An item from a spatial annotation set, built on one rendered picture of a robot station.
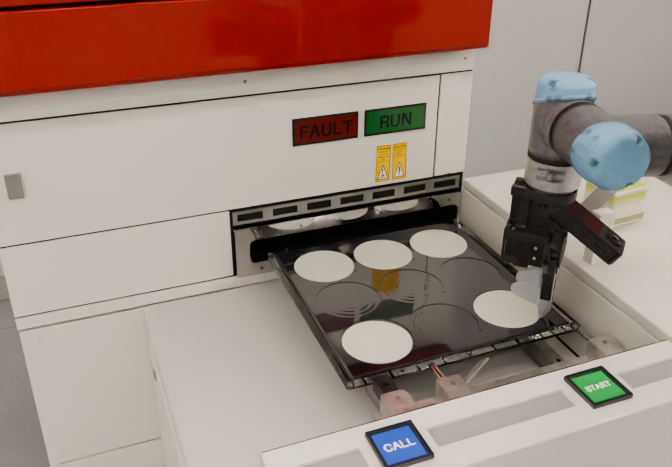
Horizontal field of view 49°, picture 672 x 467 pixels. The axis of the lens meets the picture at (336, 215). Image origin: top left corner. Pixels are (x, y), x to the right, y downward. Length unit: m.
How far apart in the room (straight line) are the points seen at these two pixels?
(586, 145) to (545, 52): 2.48
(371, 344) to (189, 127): 0.44
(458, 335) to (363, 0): 0.52
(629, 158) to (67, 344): 0.93
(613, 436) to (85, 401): 0.89
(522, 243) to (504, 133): 2.32
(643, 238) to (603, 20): 2.30
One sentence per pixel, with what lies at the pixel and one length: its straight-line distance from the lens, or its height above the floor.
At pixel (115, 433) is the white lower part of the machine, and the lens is 1.47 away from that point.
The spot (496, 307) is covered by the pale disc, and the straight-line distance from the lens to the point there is 1.16.
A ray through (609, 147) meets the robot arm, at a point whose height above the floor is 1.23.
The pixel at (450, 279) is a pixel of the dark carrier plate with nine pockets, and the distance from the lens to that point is 1.21.
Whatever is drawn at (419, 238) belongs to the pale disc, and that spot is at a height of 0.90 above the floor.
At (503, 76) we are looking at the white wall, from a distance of 3.27.
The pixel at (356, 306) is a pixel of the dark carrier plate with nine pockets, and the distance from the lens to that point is 1.14.
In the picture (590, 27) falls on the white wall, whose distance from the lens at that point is 3.47.
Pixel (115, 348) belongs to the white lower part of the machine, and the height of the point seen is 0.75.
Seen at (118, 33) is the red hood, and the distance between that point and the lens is 1.08.
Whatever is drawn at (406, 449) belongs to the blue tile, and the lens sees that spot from 0.82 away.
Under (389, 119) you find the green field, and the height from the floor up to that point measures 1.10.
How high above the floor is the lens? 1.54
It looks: 27 degrees down
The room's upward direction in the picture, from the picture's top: straight up
